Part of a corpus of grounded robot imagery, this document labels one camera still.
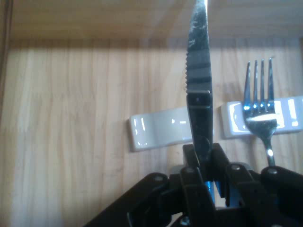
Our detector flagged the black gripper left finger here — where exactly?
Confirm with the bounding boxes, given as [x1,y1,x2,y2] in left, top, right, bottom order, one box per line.
[82,143,216,227]

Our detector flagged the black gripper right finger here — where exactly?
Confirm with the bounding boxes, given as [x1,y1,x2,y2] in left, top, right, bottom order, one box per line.
[212,142,303,227]

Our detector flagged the steel table knife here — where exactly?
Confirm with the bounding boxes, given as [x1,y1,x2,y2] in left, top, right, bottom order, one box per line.
[184,0,217,205]

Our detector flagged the steel fork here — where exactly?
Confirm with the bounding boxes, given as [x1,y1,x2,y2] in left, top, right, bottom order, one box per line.
[243,57,278,167]

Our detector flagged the white ceramic cutlery rest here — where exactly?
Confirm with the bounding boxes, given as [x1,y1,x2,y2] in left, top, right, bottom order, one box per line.
[220,95,303,140]
[127,105,215,152]

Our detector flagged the light wooden drawer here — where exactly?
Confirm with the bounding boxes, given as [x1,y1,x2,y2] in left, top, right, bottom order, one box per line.
[0,0,303,227]

